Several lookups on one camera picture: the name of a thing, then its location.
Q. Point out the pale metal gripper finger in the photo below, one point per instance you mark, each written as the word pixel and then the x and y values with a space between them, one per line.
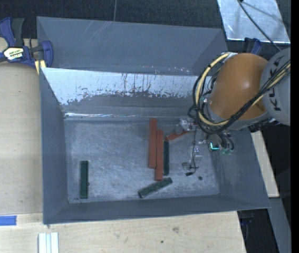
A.
pixel 187 124
pixel 196 153

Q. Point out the dark green flat block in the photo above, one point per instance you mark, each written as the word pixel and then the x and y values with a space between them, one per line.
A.
pixel 166 158
pixel 84 179
pixel 155 187

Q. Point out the grey metal bin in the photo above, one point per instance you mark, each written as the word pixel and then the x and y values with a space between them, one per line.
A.
pixel 112 151

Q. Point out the black cylinder on white bracket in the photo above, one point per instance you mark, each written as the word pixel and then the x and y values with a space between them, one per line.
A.
pixel 257 126

